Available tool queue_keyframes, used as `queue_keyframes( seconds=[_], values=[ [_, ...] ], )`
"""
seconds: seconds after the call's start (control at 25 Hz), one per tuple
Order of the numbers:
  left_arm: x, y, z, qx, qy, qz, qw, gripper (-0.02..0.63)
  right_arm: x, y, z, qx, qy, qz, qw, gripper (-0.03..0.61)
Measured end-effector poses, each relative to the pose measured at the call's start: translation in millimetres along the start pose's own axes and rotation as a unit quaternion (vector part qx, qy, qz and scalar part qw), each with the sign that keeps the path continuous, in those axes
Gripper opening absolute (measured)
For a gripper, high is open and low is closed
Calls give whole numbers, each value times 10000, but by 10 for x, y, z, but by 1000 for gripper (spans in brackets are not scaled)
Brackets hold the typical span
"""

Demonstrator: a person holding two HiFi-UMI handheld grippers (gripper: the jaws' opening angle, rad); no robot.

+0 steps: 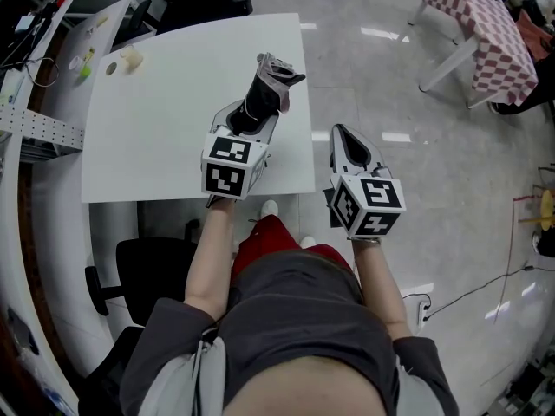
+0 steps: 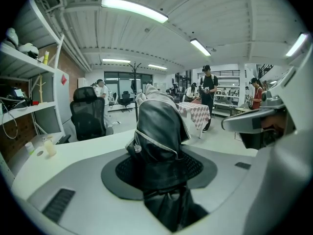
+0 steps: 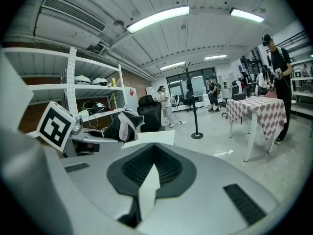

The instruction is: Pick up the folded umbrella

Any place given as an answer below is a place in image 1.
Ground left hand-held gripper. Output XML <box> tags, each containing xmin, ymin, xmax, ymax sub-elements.
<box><xmin>200</xmin><ymin>101</ymin><xmax>279</xmax><ymax>201</ymax></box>

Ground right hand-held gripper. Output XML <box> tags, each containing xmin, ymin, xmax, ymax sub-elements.
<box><xmin>323</xmin><ymin>123</ymin><xmax>408</xmax><ymax>238</ymax></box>

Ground black umbrella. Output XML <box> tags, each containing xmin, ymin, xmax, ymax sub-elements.
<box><xmin>228</xmin><ymin>51</ymin><xmax>307</xmax><ymax>137</ymax></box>

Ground person's right forearm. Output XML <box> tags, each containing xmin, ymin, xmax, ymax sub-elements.
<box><xmin>351</xmin><ymin>240</ymin><xmax>413</xmax><ymax>341</ymax></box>

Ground person's left forearm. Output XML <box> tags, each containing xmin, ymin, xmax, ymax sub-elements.
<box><xmin>184</xmin><ymin>197</ymin><xmax>238</xmax><ymax>321</ymax></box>

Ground white table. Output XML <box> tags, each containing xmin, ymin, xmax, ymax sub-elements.
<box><xmin>80</xmin><ymin>12</ymin><xmax>317</xmax><ymax>204</ymax></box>

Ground person's red trousers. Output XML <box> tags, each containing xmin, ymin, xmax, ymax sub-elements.
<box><xmin>232</xmin><ymin>213</ymin><xmax>353</xmax><ymax>286</ymax></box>

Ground translucent plastic cup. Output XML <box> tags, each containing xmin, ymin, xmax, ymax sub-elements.
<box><xmin>118</xmin><ymin>44</ymin><xmax>145</xmax><ymax>75</ymax></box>

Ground person's dark grey shirt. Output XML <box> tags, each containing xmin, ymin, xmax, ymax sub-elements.
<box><xmin>119</xmin><ymin>249</ymin><xmax>460</xmax><ymax>416</ymax></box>

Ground small green toy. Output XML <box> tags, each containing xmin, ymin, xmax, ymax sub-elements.
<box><xmin>78</xmin><ymin>47</ymin><xmax>96</xmax><ymax>79</ymax></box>

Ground pink checkered cloth table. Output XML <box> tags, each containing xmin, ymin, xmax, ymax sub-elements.
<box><xmin>407</xmin><ymin>0</ymin><xmax>539</xmax><ymax>110</ymax></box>

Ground white power strip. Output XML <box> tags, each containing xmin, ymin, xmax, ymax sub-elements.
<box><xmin>415</xmin><ymin>299</ymin><xmax>431</xmax><ymax>335</ymax></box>

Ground black armrest office chair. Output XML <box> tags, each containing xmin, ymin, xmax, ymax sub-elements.
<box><xmin>77</xmin><ymin>236</ymin><xmax>199</xmax><ymax>416</ymax></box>

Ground white narrow desk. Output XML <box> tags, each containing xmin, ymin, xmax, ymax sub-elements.
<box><xmin>42</xmin><ymin>0</ymin><xmax>131</xmax><ymax>116</ymax></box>

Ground yellow wooden stand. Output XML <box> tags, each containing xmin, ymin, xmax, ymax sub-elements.
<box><xmin>518</xmin><ymin>187</ymin><xmax>555</xmax><ymax>230</ymax></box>

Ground white perforated panel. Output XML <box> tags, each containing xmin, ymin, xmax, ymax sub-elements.
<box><xmin>0</xmin><ymin>103</ymin><xmax>86</xmax><ymax>152</ymax></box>

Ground black floor bag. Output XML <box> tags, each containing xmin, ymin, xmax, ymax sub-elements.
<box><xmin>532</xmin><ymin>230</ymin><xmax>555</xmax><ymax>258</ymax></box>

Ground salmon cloth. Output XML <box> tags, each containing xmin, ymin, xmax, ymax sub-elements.
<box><xmin>514</xmin><ymin>8</ymin><xmax>554</xmax><ymax>63</ymax></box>

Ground person's chest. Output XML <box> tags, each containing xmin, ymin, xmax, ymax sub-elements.
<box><xmin>223</xmin><ymin>356</ymin><xmax>391</xmax><ymax>416</ymax></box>

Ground white curved counter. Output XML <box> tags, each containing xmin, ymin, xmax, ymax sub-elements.
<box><xmin>0</xmin><ymin>132</ymin><xmax>144</xmax><ymax>416</ymax></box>

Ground light grey vest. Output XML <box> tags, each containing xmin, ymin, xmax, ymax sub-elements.
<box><xmin>138</xmin><ymin>335</ymin><xmax>447</xmax><ymax>416</ymax></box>

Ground black power cable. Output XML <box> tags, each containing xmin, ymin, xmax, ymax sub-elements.
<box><xmin>426</xmin><ymin>265</ymin><xmax>535</xmax><ymax>321</ymax></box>

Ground red floor string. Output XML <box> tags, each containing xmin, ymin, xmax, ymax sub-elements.
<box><xmin>497</xmin><ymin>194</ymin><xmax>544</xmax><ymax>316</ymax></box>

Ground thin black looped cable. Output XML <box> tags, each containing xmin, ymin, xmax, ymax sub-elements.
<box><xmin>24</xmin><ymin>55</ymin><xmax>60</xmax><ymax>88</ymax></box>

